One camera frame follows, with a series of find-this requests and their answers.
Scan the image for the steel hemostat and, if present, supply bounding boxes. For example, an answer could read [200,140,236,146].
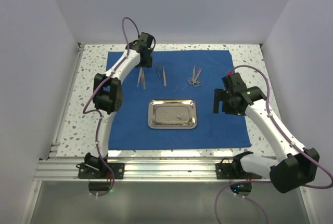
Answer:
[193,67,203,87]

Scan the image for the steel surgical scissors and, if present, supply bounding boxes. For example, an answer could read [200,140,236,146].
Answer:
[188,65,196,85]

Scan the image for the steel forceps clamp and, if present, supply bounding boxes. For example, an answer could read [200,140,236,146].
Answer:
[189,68,202,87]

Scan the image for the steel tweezers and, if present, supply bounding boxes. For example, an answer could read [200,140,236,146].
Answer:
[161,67,167,87]

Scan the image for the blue surgical drape cloth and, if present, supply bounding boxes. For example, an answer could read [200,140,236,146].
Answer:
[109,50,250,150]

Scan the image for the stainless steel instrument tray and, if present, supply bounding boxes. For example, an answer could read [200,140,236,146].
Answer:
[148,99,197,129]

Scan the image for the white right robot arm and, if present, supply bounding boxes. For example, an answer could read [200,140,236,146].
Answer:
[213,73,319,193]

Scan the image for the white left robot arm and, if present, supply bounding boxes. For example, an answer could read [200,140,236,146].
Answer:
[83,32,156,179]

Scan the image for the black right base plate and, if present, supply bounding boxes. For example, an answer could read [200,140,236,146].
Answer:
[215,157,262,180]

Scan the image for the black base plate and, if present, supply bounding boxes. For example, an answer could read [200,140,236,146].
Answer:
[76,163,125,179]
[215,157,262,180]

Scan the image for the aluminium frame rail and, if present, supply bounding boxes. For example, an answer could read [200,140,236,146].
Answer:
[33,156,306,183]

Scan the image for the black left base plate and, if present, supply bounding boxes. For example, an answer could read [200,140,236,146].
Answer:
[76,163,125,179]

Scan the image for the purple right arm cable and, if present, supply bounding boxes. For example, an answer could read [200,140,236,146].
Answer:
[214,65,333,224]

